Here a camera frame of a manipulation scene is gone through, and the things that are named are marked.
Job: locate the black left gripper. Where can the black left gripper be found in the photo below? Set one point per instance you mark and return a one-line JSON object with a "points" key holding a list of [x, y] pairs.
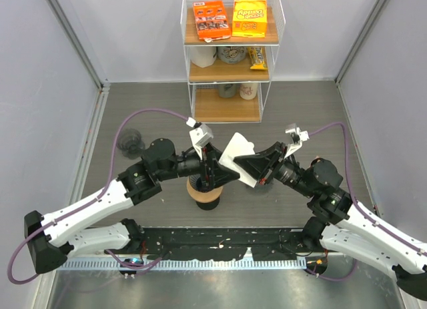
{"points": [[218, 174]]}

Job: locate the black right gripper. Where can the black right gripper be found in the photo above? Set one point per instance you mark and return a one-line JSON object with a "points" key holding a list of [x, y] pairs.
{"points": [[262, 165]]}

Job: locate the blue plastic dripper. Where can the blue plastic dripper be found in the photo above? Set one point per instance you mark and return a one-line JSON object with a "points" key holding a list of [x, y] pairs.
{"points": [[195, 183]]}

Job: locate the white paper coffee filter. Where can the white paper coffee filter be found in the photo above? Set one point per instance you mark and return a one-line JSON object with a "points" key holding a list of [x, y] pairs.
{"points": [[236, 147]]}

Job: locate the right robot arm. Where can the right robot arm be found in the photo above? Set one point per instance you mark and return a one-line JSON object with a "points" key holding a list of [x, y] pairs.
{"points": [[340, 222]]}

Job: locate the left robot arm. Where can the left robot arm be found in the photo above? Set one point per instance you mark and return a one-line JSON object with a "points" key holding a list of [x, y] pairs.
{"points": [[55, 237]]}

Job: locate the smoky glass coffee server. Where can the smoky glass coffee server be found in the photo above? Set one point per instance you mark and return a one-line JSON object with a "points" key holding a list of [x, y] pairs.
{"points": [[259, 189]]}

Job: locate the smoky grey plastic dripper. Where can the smoky grey plastic dripper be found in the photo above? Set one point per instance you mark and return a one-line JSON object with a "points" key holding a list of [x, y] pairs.
{"points": [[130, 143]]}

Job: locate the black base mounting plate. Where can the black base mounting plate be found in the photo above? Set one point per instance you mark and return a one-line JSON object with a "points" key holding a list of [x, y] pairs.
{"points": [[221, 244]]}

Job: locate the white paper roll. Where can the white paper roll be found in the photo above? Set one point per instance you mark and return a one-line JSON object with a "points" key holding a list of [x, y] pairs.
{"points": [[203, 56]]}

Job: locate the grey printed tin can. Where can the grey printed tin can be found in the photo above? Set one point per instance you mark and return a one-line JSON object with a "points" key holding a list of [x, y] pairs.
{"points": [[230, 54]]}

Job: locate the yellow candy bag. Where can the yellow candy bag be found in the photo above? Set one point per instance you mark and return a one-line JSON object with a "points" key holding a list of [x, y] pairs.
{"points": [[258, 58]]}

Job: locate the orange snack box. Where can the orange snack box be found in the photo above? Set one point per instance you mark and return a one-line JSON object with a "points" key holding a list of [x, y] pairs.
{"points": [[211, 20]]}

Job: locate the yellow snack bag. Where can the yellow snack bag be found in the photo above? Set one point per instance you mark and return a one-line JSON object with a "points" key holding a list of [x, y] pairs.
{"points": [[250, 18]]}

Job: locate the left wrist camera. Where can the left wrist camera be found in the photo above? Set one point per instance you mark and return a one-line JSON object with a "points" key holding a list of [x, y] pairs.
{"points": [[200, 135]]}

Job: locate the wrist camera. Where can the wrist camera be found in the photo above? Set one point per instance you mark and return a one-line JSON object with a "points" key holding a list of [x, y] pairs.
{"points": [[200, 135], [295, 139]]}

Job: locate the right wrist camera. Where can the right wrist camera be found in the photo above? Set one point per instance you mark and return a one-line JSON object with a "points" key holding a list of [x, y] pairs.
{"points": [[295, 139]]}

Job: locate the white slotted cable duct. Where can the white slotted cable duct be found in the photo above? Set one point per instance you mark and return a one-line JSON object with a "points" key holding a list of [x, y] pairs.
{"points": [[246, 263]]}

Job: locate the white wire shelf rack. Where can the white wire shelf rack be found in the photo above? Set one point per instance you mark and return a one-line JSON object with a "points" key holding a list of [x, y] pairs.
{"points": [[229, 80]]}

